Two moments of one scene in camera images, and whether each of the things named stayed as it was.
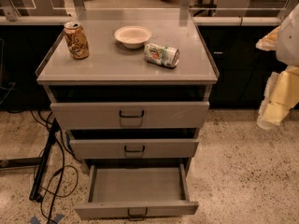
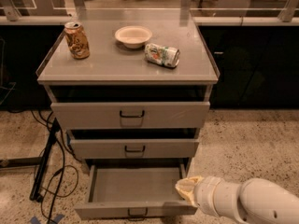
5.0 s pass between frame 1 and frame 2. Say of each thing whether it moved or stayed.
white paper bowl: stayed
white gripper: moved
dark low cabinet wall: stayed
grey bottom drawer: stayed
